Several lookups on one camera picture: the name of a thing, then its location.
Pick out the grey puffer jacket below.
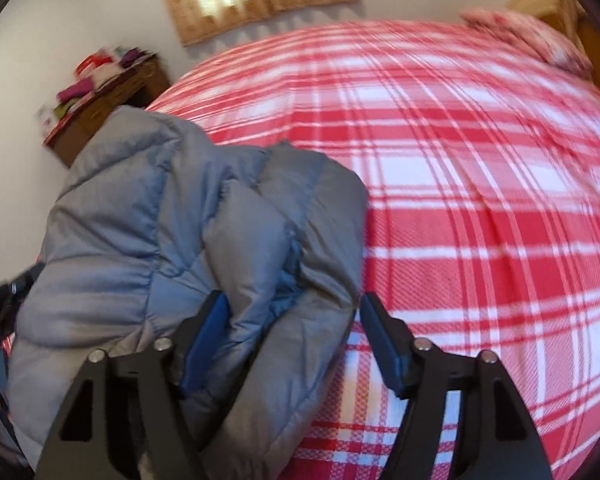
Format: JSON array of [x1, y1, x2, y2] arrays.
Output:
[[8, 107, 368, 479]]

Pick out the folded clothes on desk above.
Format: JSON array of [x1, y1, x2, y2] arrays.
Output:
[[54, 47, 148, 120]]

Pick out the red plaid bed sheet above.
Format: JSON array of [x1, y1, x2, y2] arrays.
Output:
[[141, 21, 600, 479]]

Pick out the white card on desk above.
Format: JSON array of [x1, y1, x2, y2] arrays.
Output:
[[35, 105, 58, 136]]

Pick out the brown wooden desk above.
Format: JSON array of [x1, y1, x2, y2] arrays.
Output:
[[43, 53, 171, 168]]

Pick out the red box on desk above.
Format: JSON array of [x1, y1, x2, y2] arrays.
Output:
[[73, 51, 114, 79]]

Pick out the pink floral pillow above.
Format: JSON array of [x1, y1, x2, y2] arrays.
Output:
[[460, 9, 592, 79]]

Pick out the wooden headboard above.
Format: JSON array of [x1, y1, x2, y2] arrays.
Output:
[[506, 0, 600, 88]]

